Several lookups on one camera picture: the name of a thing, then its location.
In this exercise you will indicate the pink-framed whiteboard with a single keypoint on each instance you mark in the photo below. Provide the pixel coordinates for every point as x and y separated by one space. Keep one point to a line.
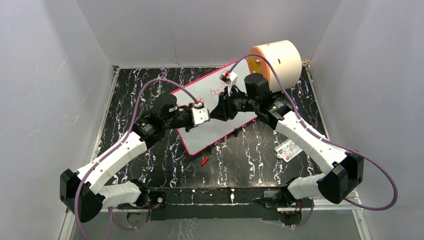
206 89

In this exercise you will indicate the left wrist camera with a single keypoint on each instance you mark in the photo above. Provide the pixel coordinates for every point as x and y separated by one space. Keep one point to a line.
200 114

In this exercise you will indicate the aluminium frame rail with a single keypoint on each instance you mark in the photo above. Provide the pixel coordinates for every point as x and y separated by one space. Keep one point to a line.
334 207

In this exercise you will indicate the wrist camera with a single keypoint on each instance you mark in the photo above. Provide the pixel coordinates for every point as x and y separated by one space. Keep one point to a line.
200 114
228 77

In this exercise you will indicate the red marker cap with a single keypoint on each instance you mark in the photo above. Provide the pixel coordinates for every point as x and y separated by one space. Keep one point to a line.
204 161

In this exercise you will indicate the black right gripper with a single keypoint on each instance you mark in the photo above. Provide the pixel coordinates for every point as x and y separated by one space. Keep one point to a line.
224 107

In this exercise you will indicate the white cylinder with orange face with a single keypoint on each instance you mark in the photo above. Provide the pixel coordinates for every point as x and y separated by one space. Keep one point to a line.
285 60

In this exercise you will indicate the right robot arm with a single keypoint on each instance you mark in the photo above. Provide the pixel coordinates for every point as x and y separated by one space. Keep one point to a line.
341 171

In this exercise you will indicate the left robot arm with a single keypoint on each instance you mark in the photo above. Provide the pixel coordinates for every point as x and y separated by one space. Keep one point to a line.
146 131

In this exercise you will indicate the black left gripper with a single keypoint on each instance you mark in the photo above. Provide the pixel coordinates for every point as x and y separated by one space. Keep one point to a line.
188 109

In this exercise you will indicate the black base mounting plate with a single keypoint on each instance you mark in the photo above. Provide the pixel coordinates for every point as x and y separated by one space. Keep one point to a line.
240 212

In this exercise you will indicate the white printed card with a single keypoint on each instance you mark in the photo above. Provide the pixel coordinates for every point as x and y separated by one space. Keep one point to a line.
287 150

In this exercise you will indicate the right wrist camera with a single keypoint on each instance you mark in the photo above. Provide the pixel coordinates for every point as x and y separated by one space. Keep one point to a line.
228 77

